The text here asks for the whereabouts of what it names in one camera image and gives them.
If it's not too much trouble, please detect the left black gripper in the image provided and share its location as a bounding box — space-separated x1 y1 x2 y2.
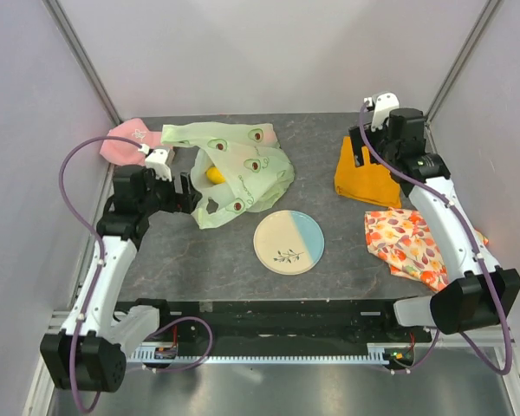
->
139 166 201 216

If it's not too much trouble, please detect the yellow fake lemon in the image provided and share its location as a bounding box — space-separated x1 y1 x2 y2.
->
205 166 225 185

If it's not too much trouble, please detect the light green plastic bag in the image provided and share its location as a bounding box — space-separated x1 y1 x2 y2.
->
161 122 295 230

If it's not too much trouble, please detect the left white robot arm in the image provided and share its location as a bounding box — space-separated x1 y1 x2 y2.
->
40 165 201 393

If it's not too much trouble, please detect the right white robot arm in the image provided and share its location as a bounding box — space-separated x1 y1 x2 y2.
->
349 104 520 341

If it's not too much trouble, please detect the orange folded cloth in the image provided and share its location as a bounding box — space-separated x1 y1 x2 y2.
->
334 136 401 209

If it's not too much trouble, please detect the pink cloth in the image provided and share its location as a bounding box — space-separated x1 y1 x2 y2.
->
100 118 161 166

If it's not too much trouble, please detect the floral patterned cloth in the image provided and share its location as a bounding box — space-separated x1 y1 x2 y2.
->
363 207 490 293

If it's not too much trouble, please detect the cream and blue plate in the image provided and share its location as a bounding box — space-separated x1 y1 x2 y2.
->
253 210 325 276

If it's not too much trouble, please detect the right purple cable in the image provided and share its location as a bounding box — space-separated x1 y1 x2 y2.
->
357 102 515 376

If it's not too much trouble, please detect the purple cable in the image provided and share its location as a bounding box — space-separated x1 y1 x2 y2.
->
59 136 148 413
357 102 515 376

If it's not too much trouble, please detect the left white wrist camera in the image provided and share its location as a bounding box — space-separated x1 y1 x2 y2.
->
139 144 174 182

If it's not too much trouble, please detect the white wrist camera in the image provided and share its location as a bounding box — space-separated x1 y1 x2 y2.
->
139 144 174 182
363 92 400 132

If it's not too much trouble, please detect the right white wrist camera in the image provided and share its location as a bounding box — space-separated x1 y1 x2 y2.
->
363 92 400 132

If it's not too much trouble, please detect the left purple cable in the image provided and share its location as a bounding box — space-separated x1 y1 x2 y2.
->
59 136 148 413

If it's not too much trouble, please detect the white slotted cable duct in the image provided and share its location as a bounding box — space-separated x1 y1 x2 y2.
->
127 342 412 366

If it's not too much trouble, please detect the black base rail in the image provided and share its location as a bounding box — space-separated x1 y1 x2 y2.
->
114 298 432 351

